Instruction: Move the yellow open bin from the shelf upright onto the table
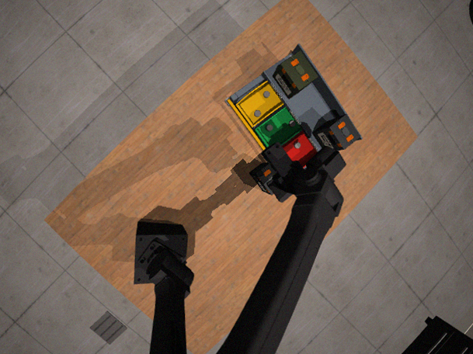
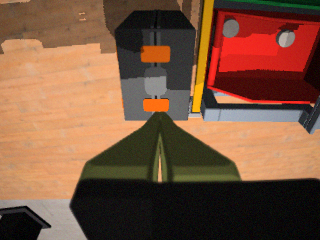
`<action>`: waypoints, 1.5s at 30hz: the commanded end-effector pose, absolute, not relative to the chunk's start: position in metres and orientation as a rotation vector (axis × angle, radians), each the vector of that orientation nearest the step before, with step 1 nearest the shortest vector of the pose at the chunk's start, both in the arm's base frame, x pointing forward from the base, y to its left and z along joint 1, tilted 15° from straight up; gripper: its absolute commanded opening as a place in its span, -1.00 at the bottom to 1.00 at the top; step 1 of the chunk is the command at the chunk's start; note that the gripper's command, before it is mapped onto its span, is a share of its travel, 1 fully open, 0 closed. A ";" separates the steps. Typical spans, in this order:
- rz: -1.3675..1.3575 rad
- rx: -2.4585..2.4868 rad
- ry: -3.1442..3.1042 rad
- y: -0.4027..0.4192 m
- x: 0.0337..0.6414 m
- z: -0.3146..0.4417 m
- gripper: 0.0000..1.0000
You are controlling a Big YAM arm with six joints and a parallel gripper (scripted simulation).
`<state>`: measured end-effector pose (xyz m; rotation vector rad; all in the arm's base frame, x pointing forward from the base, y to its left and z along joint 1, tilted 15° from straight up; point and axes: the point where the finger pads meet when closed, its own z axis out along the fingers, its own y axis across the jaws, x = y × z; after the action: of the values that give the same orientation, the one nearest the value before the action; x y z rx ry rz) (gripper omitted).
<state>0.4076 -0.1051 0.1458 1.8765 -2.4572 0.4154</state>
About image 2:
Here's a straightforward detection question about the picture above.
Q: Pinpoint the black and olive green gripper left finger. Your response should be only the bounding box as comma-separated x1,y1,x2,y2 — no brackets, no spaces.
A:
78,111,160,182

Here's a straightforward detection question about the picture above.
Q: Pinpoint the yellow bar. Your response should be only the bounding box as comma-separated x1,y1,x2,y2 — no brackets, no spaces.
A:
192,0,214,112

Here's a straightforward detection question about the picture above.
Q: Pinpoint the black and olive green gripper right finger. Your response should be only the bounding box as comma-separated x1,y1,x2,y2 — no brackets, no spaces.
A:
160,111,242,182

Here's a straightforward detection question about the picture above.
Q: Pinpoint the dark grey shelf rack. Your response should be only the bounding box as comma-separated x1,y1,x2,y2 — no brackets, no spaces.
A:
188,0,320,134

